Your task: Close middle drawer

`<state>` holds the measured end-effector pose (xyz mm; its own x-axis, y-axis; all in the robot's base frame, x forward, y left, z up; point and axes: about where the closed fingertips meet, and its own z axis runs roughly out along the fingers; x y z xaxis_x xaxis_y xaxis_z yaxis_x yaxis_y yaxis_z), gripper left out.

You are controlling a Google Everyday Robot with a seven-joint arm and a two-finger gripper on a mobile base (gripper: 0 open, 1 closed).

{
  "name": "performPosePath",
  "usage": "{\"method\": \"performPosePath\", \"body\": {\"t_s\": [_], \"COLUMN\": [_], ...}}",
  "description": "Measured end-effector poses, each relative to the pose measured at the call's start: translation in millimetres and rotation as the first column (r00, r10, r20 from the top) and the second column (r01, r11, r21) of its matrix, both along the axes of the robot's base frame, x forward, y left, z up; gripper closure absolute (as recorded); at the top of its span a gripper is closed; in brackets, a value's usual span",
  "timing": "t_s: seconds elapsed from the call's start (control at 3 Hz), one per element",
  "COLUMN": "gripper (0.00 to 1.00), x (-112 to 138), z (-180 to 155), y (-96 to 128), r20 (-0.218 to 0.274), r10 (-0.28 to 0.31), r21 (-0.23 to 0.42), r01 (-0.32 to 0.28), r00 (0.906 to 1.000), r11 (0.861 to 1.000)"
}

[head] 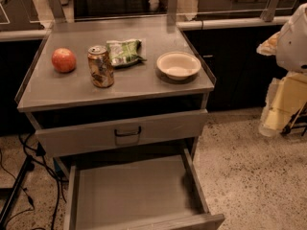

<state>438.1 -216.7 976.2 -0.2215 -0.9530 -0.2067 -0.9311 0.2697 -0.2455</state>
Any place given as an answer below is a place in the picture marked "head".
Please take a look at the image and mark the grey drawer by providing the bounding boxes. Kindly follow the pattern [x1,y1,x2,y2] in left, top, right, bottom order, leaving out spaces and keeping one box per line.
[35,109,207,157]
[63,147,224,230]

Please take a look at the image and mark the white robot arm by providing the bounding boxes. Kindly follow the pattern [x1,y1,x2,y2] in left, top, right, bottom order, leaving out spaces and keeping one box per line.
[256,4,307,137]

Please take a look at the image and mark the grey drawer cabinet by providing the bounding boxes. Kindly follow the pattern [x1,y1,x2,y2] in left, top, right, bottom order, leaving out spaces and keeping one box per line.
[17,16,215,167]

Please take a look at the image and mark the white bowl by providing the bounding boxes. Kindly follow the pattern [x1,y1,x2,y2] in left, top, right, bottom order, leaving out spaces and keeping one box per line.
[156,52,201,81]

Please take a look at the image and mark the green chip bag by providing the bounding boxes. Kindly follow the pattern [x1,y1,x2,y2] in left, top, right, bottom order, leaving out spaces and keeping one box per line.
[106,39,145,68]

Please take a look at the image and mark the crushed soda can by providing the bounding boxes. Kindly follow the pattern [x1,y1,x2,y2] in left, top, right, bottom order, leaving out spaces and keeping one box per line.
[87,45,114,88]

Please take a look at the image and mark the red apple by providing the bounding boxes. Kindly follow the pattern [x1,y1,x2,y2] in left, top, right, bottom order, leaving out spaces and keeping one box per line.
[52,48,77,73]

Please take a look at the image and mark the black stand leg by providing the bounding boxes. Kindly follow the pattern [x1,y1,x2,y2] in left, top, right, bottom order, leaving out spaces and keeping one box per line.
[0,155,33,230]

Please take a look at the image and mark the dark counter with rail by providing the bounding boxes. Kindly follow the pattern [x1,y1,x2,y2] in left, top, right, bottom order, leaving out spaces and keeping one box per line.
[177,19,287,111]

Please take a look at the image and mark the black floor cables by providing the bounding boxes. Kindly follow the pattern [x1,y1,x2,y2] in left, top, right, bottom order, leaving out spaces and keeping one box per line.
[0,132,69,230]

